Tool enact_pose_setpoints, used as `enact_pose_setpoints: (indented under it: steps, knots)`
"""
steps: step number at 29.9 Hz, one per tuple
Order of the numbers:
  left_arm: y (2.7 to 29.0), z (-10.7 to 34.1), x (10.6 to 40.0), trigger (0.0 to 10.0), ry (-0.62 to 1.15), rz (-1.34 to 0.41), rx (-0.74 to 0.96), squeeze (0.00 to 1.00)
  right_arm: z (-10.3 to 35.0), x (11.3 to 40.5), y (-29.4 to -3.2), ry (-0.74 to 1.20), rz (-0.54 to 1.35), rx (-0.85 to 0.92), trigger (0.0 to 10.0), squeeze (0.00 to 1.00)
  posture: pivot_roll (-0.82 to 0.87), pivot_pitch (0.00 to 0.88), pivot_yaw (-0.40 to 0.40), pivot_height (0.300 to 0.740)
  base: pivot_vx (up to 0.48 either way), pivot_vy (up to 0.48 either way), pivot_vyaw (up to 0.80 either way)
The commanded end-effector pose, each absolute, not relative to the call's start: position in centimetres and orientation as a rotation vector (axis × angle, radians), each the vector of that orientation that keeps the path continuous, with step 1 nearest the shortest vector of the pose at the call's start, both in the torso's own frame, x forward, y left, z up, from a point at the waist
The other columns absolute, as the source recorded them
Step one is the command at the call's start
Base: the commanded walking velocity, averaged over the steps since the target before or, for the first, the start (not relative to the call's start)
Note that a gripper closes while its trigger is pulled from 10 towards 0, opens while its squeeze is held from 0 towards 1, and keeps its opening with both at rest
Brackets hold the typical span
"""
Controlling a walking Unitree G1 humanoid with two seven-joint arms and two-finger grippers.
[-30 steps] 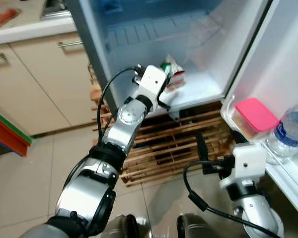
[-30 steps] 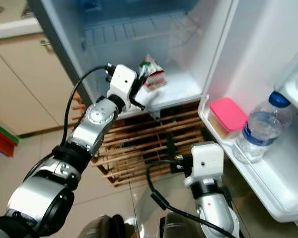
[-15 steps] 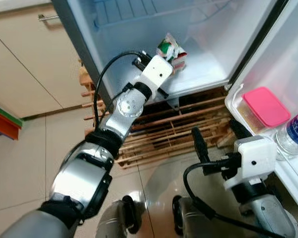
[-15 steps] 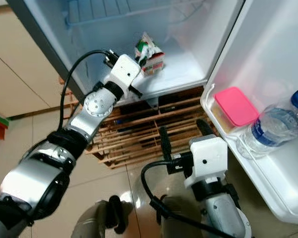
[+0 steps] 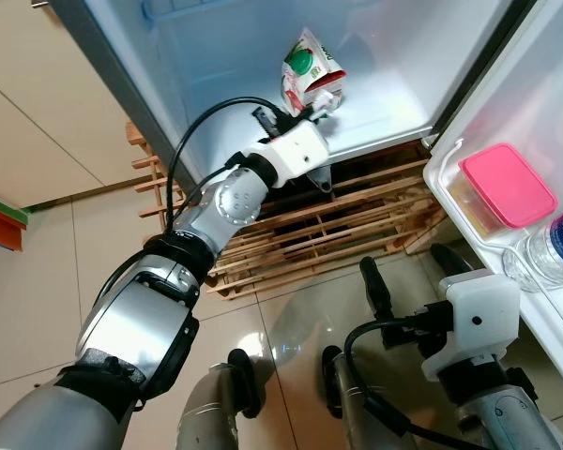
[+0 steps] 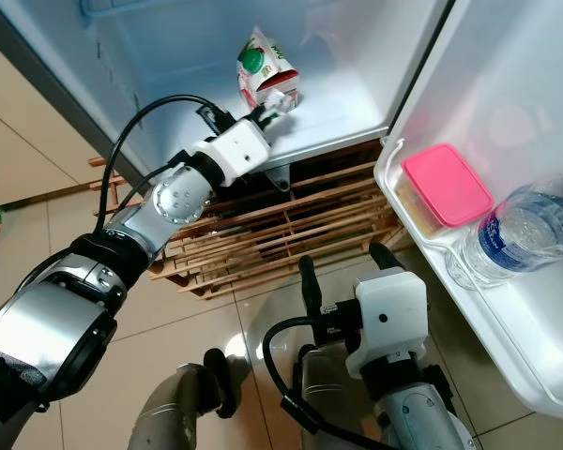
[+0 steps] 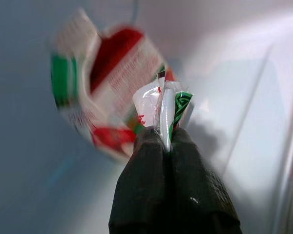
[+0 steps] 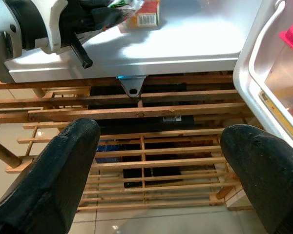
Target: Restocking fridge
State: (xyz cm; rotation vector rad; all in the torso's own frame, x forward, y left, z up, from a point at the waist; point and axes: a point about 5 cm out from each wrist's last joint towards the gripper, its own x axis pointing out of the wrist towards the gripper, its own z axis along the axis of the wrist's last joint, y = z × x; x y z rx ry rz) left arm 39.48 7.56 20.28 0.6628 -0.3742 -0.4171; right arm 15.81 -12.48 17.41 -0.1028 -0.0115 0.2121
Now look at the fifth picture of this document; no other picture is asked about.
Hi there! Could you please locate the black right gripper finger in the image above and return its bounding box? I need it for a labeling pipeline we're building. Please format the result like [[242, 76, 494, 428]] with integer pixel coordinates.
[[430, 243, 477, 279], [359, 255, 396, 322]]

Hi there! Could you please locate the white green drink carton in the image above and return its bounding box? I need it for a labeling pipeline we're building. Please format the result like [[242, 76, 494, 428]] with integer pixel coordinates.
[[281, 27, 349, 120]]

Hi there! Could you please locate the small dark grey fridge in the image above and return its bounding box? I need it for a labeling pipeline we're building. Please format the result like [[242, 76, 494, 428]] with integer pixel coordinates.
[[47, 0, 538, 196]]

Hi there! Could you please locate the white fridge door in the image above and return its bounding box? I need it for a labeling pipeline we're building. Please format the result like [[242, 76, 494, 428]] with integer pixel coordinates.
[[420, 0, 563, 399]]

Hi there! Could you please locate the wooden slatted pallet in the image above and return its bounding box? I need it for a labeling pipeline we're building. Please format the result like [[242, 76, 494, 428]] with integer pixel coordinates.
[[125, 120, 456, 303]]

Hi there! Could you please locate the pink lidded food container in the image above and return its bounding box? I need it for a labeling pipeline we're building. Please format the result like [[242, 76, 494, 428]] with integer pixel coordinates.
[[457, 142, 560, 237]]

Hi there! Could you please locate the clear plastic water bottle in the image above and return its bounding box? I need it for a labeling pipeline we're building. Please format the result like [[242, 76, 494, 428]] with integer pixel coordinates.
[[502, 201, 563, 293]]

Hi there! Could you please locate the robot right leg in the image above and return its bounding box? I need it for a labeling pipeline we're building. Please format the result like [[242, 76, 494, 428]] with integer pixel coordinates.
[[321, 345, 404, 450]]

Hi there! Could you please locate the robot leg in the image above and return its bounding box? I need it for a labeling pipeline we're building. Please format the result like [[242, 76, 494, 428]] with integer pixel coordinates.
[[321, 345, 404, 450], [174, 349, 266, 450]]

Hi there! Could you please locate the robot left leg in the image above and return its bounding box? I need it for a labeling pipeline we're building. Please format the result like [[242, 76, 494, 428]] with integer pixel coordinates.
[[174, 349, 266, 450]]

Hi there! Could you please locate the cream kitchen cabinet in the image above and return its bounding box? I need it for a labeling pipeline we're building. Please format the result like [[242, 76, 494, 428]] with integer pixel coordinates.
[[0, 0, 175, 209]]

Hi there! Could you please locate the green cutting board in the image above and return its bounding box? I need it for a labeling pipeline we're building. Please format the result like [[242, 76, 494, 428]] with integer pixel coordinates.
[[0, 189, 32, 226]]

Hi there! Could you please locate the orange cutting board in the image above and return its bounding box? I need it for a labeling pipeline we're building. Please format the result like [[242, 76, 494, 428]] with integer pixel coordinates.
[[0, 201, 26, 254]]

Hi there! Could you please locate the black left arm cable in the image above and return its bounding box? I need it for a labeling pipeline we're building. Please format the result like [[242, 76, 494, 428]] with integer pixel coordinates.
[[165, 96, 287, 245]]

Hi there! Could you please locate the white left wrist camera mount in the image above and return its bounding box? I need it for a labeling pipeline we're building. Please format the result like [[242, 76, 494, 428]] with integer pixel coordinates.
[[255, 119, 332, 189]]

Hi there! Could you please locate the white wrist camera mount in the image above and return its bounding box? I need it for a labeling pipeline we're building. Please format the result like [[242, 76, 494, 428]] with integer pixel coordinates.
[[255, 119, 332, 189], [420, 269, 525, 382]]

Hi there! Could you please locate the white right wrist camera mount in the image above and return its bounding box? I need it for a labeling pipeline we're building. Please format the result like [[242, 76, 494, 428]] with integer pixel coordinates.
[[420, 269, 525, 382]]

